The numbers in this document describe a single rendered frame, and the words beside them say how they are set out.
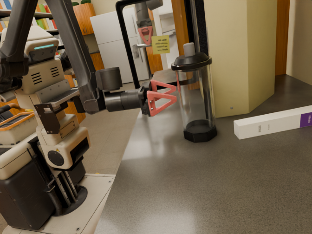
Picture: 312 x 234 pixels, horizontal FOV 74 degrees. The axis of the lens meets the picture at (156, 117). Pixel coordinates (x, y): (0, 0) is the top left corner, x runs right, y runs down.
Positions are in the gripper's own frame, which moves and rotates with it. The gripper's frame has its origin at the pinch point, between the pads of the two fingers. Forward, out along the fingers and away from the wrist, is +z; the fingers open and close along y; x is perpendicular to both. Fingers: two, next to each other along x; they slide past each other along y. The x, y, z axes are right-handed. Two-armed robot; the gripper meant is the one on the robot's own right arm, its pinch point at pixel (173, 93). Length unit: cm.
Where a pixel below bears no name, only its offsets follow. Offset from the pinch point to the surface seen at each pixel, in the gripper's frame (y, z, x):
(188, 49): -1.6, 5.4, -11.6
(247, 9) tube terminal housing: 9.6, 23.4, -18.0
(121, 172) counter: -14.3, -15.8, 14.7
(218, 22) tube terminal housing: 9.3, 15.4, -16.3
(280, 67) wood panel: 46, 51, 10
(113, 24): 499, -139, -37
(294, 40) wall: 46, 56, -2
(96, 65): 512, -216, 54
